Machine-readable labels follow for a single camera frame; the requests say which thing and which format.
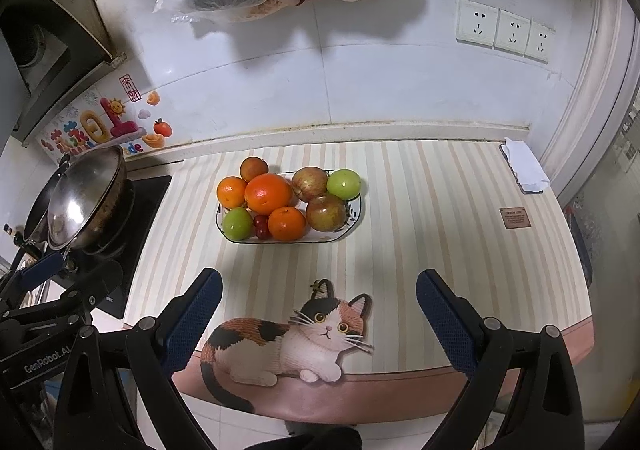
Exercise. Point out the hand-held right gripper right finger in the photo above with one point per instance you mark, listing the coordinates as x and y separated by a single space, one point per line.
445 325

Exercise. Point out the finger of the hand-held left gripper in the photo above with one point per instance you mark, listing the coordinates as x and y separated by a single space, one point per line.
95 282
42 269

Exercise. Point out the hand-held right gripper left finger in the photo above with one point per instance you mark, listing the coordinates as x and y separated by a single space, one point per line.
192 325

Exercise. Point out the green lime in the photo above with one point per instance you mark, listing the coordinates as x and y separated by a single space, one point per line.
238 223

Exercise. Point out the oval patterned plate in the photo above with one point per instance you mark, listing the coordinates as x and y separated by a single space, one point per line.
320 236

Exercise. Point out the red yellow apple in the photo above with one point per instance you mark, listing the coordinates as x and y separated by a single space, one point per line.
326 212
310 183

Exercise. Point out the green apple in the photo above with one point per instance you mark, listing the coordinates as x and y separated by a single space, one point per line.
344 183

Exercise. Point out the black pan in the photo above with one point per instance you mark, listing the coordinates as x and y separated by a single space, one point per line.
40 210

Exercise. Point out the steel wok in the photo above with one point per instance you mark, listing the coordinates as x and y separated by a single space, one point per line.
80 200

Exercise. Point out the black cooktop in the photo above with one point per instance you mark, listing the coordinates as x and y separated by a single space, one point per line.
147 210

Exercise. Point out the striped table mat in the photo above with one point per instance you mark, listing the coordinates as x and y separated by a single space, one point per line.
425 230

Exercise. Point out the brown label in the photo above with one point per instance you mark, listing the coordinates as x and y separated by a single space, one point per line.
514 218

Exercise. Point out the large orange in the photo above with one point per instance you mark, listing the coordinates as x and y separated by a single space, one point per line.
268 193

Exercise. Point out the white cloth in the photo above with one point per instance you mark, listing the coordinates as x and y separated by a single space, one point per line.
525 162

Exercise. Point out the range hood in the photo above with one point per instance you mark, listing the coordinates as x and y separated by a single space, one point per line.
45 29

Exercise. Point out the colourful wall sticker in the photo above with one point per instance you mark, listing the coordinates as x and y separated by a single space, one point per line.
100 124

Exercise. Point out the white door frame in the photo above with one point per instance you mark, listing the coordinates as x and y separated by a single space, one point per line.
595 79

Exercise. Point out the white wall outlet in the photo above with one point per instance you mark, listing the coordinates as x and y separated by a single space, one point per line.
540 43
477 22
512 33

